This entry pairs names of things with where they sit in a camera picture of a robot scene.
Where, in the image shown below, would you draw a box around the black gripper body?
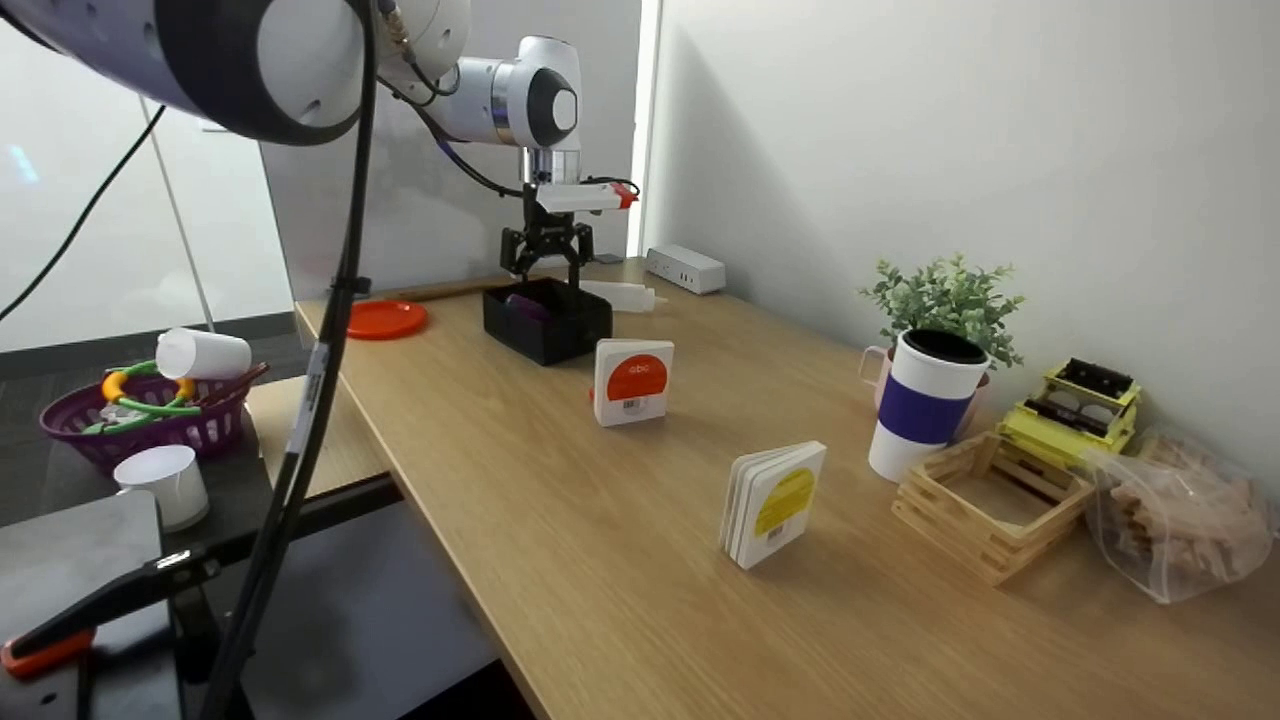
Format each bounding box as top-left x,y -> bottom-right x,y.
496,216 -> 598,273

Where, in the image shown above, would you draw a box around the purple eggplant toy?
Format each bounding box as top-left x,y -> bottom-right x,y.
506,293 -> 554,335

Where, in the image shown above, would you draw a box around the black rectangular box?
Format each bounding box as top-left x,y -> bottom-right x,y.
480,274 -> 615,369

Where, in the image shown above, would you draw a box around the white card box red print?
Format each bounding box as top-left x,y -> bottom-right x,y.
592,335 -> 678,433

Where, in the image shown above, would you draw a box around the white power strip box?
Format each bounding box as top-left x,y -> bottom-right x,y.
644,240 -> 731,300

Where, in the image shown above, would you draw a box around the red round plate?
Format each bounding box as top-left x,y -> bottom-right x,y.
350,297 -> 432,344

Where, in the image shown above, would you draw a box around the brown cardboard sheet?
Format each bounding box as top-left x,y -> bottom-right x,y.
243,369 -> 395,513

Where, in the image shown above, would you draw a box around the white card stack yellow print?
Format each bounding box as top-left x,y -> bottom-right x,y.
718,436 -> 834,573

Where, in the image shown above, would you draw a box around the white paper cup lying sideways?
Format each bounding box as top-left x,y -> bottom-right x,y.
152,329 -> 257,388

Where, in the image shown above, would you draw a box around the green plant in pink pot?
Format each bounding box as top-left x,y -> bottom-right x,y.
857,251 -> 1028,403

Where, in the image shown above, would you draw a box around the white mug with purple band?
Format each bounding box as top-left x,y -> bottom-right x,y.
865,329 -> 992,483

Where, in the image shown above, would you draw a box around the purple plastic basket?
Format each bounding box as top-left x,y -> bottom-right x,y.
37,363 -> 263,473

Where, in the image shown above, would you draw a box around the green toy in basket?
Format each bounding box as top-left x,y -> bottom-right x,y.
77,391 -> 204,433

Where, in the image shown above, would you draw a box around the white cup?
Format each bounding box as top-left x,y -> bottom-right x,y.
114,438 -> 217,534

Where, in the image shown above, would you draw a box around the wooden slat crate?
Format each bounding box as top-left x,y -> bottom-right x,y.
890,433 -> 1105,587

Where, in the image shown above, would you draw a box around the black side table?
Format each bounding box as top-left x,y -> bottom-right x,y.
0,310 -> 406,720

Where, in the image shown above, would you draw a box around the yellow and black device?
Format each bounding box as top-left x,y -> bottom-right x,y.
995,350 -> 1150,462

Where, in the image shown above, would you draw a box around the grey flat board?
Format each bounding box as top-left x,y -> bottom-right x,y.
0,490 -> 173,650

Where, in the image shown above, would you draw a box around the clear bag of wooden blocks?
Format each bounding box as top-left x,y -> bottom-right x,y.
1085,436 -> 1275,608

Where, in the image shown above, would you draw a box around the yellow toy ring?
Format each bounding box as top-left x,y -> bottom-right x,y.
98,363 -> 201,413

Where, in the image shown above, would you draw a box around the black hanging cable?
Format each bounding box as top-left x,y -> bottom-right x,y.
0,99 -> 173,323

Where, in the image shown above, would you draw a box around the black clamp with orange handle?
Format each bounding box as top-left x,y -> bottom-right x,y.
0,473 -> 406,720

